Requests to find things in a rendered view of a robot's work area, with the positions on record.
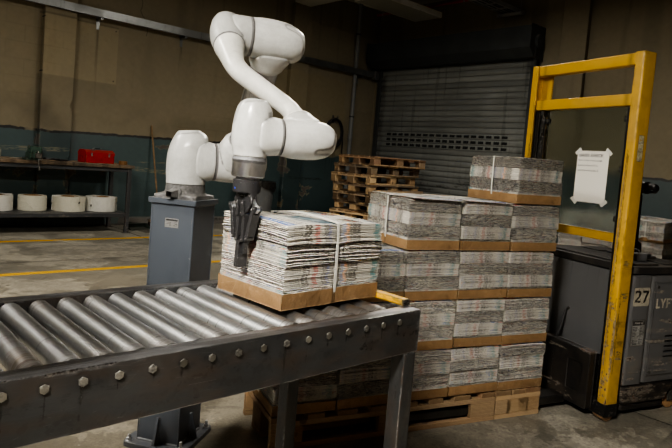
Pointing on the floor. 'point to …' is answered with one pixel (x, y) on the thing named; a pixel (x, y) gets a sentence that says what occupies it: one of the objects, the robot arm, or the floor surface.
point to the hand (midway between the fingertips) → (240, 253)
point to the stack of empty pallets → (376, 169)
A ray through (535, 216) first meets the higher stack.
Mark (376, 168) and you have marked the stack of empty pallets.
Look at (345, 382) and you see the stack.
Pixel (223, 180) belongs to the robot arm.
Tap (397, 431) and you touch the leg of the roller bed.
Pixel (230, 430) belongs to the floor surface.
